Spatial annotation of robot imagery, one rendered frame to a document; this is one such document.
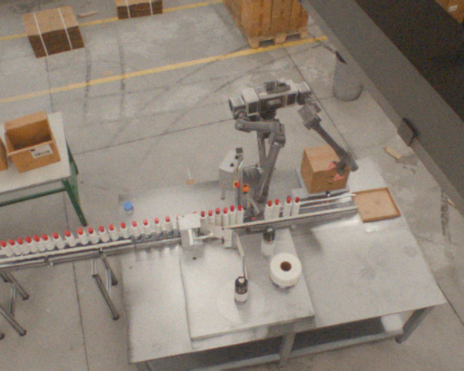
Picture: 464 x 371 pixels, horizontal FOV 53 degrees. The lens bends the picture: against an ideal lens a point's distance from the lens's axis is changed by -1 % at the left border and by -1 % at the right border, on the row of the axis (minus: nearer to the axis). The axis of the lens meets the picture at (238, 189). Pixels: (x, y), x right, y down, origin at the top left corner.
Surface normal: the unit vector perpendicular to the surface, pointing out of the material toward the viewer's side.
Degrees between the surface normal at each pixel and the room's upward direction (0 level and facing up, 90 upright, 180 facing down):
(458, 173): 56
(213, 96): 0
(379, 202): 0
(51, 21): 0
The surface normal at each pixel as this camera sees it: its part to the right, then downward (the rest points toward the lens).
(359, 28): -0.77, -0.15
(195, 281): 0.01, -0.62
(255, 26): 0.28, 0.74
